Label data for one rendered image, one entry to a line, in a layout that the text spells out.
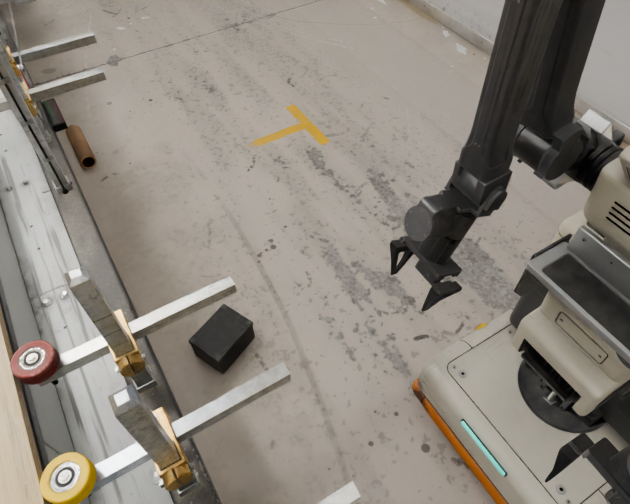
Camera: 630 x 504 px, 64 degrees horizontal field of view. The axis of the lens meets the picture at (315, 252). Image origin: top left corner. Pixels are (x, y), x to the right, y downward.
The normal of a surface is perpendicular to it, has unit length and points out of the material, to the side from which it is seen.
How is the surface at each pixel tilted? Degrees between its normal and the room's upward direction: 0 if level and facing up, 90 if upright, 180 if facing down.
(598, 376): 8
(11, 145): 0
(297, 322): 0
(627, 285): 90
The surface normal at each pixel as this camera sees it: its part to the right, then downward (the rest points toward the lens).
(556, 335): -0.13, -0.56
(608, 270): -0.86, 0.41
